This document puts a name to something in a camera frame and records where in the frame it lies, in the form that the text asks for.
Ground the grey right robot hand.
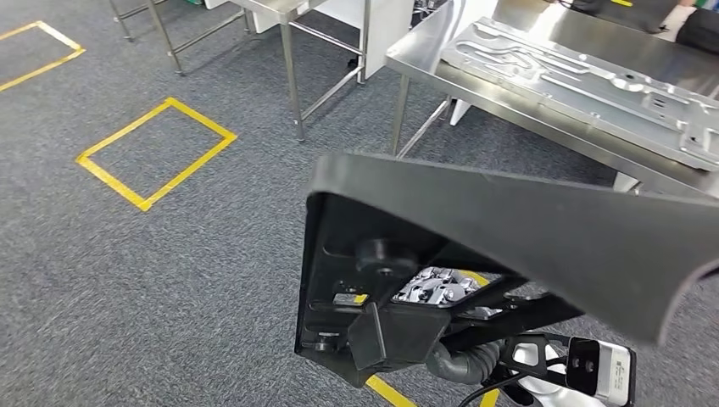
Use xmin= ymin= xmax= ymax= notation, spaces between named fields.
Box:
xmin=393 ymin=266 xmax=482 ymax=380

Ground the black plastic part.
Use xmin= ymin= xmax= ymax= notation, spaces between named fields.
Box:
xmin=294 ymin=153 xmax=719 ymax=390

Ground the stainless steel workbench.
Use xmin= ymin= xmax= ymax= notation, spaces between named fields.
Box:
xmin=384 ymin=0 xmax=719 ymax=200

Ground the machined aluminium plate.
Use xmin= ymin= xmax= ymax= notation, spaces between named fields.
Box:
xmin=440 ymin=16 xmax=719 ymax=172

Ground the white cabinet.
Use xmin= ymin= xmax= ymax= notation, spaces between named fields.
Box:
xmin=253 ymin=0 xmax=417 ymax=81

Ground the stainless steel table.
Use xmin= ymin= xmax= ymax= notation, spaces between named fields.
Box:
xmin=230 ymin=0 xmax=373 ymax=142
xmin=108 ymin=0 xmax=252 ymax=75

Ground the black case with yellow label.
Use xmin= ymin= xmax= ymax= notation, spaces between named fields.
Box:
xmin=675 ymin=8 xmax=719 ymax=56
xmin=567 ymin=0 xmax=672 ymax=35

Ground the black camera bracket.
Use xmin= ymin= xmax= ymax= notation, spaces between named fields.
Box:
xmin=499 ymin=332 xmax=571 ymax=388

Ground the black cable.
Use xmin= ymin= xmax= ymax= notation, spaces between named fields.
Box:
xmin=457 ymin=372 xmax=529 ymax=407

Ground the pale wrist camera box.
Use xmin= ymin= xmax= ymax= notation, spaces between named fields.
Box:
xmin=566 ymin=337 xmax=638 ymax=407

